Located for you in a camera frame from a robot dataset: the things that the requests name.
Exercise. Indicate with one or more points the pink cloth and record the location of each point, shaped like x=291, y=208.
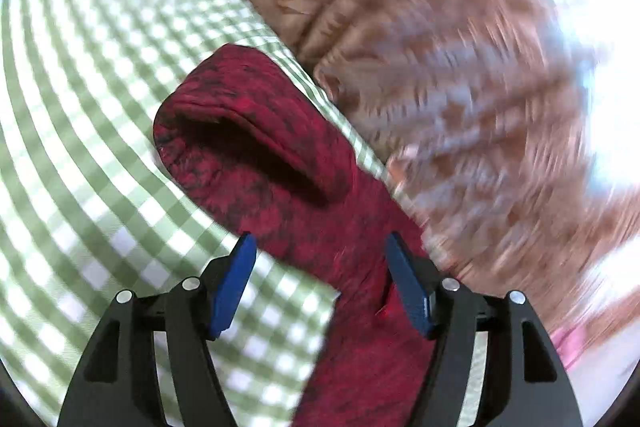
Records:
x=572, y=343

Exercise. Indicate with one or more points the green white checkered cloth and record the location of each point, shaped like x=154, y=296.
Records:
x=85, y=208

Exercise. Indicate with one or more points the dark red knitted sweater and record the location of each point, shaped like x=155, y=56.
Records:
x=250, y=149

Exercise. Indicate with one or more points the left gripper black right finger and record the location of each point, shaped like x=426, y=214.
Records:
x=493, y=363

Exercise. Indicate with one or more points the brown floral curtain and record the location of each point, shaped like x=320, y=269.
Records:
x=512, y=126

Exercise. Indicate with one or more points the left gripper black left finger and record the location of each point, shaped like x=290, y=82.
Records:
x=115, y=382

